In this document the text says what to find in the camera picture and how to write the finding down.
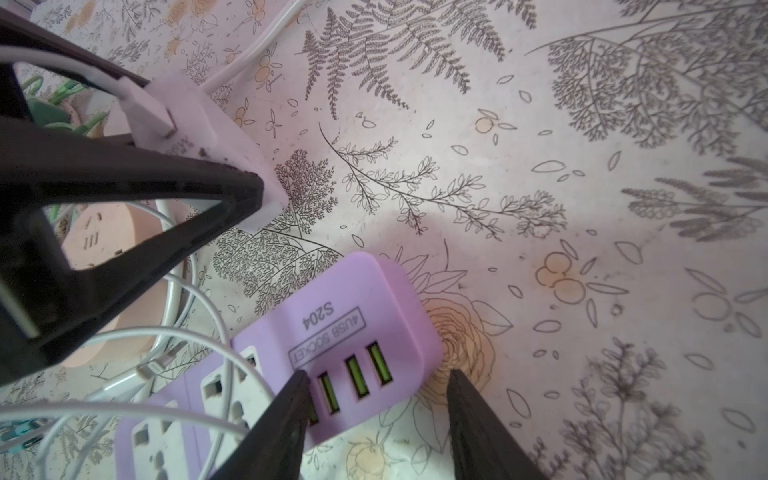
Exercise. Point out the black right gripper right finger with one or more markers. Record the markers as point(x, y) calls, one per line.
point(481, 446)

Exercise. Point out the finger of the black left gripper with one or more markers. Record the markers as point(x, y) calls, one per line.
point(41, 167)
point(19, 32)

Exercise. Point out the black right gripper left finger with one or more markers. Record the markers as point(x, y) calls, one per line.
point(273, 448)

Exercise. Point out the round pink power socket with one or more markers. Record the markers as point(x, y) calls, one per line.
point(112, 266)

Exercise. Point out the purple power strip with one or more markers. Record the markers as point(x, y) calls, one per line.
point(360, 332)

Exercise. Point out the white charger plug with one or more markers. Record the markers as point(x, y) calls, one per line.
point(172, 115)

